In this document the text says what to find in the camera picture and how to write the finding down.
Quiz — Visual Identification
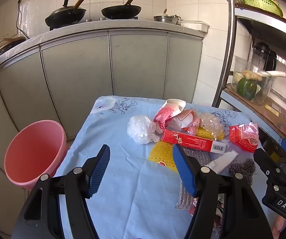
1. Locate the grey kitchen cabinet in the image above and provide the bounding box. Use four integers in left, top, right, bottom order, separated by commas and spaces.
0, 20, 206, 195

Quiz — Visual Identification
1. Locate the steel wool scrubber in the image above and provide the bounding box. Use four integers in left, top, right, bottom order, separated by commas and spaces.
229, 158, 257, 186

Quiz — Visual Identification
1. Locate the bubble wrap sheet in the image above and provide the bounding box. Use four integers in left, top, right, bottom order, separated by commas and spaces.
175, 147, 212, 211

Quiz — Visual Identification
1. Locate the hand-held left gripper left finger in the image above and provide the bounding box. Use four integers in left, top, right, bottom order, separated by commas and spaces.
18, 144, 111, 239

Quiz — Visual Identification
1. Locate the white plastic bag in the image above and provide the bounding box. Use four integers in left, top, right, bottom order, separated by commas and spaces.
127, 115, 161, 145

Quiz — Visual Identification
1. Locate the green squash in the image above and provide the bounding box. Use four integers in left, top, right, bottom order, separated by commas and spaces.
236, 77, 257, 100

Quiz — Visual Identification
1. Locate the white foam strip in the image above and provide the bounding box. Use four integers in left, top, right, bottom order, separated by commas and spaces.
204, 150, 238, 173

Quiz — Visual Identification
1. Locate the green plastic basket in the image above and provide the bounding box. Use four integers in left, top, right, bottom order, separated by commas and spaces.
241, 0, 283, 17

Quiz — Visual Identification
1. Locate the person's right hand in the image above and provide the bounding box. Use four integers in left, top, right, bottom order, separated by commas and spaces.
274, 215, 286, 239

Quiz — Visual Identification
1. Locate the white rectangular tray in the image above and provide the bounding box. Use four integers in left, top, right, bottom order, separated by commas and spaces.
180, 21, 209, 33

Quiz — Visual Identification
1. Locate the dark blue electric cooker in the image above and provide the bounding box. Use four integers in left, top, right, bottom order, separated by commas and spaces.
0, 37, 26, 59

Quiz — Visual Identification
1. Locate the red white paper cup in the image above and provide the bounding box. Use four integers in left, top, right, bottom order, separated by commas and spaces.
153, 99, 186, 132

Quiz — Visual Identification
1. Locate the large yellow foam net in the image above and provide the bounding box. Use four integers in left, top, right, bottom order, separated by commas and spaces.
148, 141, 181, 172

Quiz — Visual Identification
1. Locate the steel pot with lid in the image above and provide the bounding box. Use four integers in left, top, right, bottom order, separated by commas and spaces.
153, 9, 181, 25

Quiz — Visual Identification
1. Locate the clear crumpled plastic wrap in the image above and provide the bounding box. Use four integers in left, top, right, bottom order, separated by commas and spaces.
198, 112, 224, 135

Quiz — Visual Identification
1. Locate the red cardboard box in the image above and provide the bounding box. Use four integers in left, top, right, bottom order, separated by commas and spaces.
161, 129, 227, 154

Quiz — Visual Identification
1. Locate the black power cable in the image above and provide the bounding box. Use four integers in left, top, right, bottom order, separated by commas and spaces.
16, 0, 31, 39

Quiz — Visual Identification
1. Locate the red snack packet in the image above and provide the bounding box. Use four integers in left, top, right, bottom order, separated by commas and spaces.
229, 122, 259, 153

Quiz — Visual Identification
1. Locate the black wok wooden handle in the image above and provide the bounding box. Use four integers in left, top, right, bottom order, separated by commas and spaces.
101, 0, 142, 20

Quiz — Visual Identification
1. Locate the black blender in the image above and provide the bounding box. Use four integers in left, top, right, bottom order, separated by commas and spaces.
249, 42, 277, 72

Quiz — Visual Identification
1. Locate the black wok with lid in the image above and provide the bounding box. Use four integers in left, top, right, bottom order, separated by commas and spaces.
45, 0, 91, 28

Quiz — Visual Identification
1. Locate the metal shelf rack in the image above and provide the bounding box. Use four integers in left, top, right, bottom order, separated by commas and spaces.
211, 0, 286, 155

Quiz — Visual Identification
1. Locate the pink plastic bucket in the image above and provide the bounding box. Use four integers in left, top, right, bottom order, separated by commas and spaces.
4, 120, 70, 191

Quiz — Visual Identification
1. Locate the blue floral tablecloth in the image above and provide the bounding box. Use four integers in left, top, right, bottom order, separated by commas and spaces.
54, 96, 270, 239

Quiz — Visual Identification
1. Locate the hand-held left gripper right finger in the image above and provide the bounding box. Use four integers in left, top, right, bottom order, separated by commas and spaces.
172, 144, 268, 239

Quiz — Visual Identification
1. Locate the ginger root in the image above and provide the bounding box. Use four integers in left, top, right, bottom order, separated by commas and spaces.
241, 70, 262, 81

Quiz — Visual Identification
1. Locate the small yellow foam net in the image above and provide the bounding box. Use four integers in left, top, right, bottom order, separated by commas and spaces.
195, 127, 225, 141

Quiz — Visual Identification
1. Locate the cardboard sheet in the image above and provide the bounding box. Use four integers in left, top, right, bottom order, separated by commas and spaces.
225, 83, 286, 142

